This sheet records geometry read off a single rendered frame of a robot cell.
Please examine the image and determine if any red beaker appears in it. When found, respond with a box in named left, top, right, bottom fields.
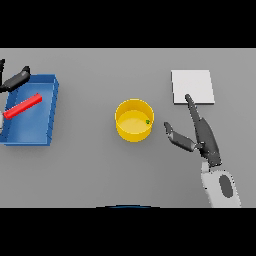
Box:
left=3, top=93, right=43, bottom=120

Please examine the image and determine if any blue plastic tray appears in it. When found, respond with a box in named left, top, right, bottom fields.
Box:
left=0, top=73, right=60, bottom=147

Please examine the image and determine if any pale square measuring scale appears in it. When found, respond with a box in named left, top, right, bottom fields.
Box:
left=170, top=69, right=216, bottom=106

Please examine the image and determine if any yellow bowl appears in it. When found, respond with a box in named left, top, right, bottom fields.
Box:
left=114, top=98, right=155, bottom=143

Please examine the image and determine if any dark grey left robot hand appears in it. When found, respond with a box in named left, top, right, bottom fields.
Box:
left=0, top=58, right=32, bottom=94

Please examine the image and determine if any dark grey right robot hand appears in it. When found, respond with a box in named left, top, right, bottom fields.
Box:
left=163, top=93, right=223, bottom=168

